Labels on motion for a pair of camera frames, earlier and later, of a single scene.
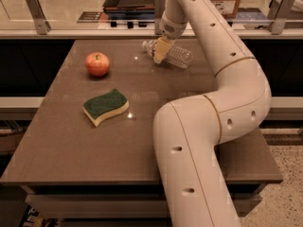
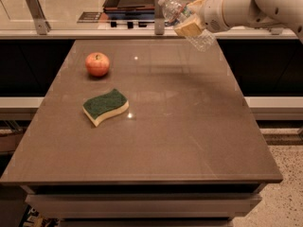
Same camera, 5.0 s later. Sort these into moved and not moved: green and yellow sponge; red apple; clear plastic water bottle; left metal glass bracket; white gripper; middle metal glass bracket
Moved: white gripper; clear plastic water bottle
Not moved: left metal glass bracket; green and yellow sponge; red apple; middle metal glass bracket
